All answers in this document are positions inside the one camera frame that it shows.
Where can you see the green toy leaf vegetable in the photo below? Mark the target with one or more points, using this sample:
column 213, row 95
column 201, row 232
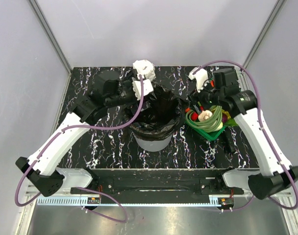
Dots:
column 230, row 123

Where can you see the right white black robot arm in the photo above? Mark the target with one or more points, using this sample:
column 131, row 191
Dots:
column 276, row 173

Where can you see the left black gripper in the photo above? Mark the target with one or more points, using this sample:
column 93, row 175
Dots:
column 129, row 83

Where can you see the red toy chili pepper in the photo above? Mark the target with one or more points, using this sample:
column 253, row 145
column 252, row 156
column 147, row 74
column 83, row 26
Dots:
column 194, row 116

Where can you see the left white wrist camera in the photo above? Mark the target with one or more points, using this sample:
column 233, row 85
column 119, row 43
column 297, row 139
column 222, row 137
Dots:
column 142, row 88

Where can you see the green plastic vegetable basket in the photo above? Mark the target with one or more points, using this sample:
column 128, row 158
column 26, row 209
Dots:
column 208, row 136

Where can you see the black plastic trash bag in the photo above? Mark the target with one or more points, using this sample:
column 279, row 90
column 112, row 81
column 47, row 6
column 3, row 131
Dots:
column 162, row 114

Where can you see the aluminium frame rail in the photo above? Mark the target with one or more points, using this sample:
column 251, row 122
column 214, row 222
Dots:
column 50, row 35

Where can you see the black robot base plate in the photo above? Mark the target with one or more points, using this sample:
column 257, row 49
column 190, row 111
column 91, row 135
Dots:
column 159, row 186

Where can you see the green toy bean bundle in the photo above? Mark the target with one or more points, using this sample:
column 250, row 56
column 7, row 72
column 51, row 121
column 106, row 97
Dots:
column 211, row 125

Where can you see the white toy mushroom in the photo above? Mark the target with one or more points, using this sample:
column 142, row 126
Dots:
column 205, row 115

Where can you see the white crumpled paper towel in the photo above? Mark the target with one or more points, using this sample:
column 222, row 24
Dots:
column 145, row 68

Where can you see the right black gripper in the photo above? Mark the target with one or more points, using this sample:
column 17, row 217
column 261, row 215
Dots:
column 196, row 97

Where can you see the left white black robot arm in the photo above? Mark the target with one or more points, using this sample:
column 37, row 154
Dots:
column 41, row 168

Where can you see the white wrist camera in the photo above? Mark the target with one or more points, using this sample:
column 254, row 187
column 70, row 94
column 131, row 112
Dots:
column 200, row 76
column 142, row 88

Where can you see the grey plastic trash bin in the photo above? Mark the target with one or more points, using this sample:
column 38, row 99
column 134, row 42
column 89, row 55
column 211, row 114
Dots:
column 153, row 146

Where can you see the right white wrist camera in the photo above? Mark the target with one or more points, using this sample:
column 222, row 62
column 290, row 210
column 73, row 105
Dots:
column 200, row 76

